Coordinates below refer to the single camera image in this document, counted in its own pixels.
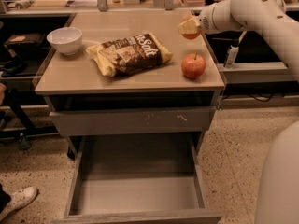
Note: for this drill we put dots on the open grey middle drawer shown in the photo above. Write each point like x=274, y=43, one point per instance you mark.
x=138, y=179

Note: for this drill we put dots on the red apple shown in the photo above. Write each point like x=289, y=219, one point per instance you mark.
x=193, y=66

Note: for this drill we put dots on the white spray bottle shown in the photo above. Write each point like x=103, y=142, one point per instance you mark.
x=233, y=51

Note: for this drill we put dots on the black chair base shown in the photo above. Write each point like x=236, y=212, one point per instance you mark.
x=29, y=129

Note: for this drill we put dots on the orange fruit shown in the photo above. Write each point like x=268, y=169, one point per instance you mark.
x=190, y=36

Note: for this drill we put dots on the closed grey top drawer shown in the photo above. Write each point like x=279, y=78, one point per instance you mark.
x=129, y=121

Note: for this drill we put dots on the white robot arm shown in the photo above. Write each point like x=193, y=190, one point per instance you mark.
x=278, y=196

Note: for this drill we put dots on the grey drawer cabinet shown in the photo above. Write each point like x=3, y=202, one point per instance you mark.
x=75, y=83

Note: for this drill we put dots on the white sneaker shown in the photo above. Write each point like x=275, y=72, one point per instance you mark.
x=17, y=200

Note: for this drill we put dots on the brown yellow chip bag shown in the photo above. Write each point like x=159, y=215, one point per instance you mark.
x=131, y=55

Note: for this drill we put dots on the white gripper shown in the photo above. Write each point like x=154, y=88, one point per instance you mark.
x=207, y=22

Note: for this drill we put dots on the white ceramic bowl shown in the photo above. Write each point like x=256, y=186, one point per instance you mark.
x=66, y=40

